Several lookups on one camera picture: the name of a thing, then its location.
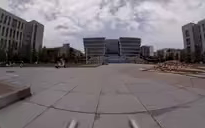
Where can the robot's own part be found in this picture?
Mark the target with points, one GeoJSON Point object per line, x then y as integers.
{"type": "Point", "coordinates": [134, 123]}
{"type": "Point", "coordinates": [72, 124]}

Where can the grey stone paved plaza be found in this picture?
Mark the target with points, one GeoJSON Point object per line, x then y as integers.
{"type": "Point", "coordinates": [116, 86]}

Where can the twin-block building with stairs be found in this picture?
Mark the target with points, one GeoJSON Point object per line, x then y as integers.
{"type": "Point", "coordinates": [95, 46]}

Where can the grey stone kerb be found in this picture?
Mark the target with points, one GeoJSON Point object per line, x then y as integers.
{"type": "Point", "coordinates": [10, 96]}

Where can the pile of rubble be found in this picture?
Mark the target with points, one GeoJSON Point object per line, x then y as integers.
{"type": "Point", "coordinates": [171, 66]}

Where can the small grey building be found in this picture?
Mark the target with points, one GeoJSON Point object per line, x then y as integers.
{"type": "Point", "coordinates": [146, 50]}

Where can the small white vehicle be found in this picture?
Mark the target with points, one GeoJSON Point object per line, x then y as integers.
{"type": "Point", "coordinates": [60, 63]}

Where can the low pale building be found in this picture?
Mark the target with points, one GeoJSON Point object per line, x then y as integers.
{"type": "Point", "coordinates": [170, 53]}

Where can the low dark building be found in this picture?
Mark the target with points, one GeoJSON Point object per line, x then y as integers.
{"type": "Point", "coordinates": [63, 51]}

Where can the row of trees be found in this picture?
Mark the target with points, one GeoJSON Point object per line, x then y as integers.
{"type": "Point", "coordinates": [10, 55]}
{"type": "Point", "coordinates": [200, 55]}

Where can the large grey multi-storey building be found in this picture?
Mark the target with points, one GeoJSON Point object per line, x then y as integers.
{"type": "Point", "coordinates": [6, 33]}

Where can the pale multi-storey building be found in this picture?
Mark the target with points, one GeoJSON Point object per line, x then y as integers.
{"type": "Point", "coordinates": [203, 36]}

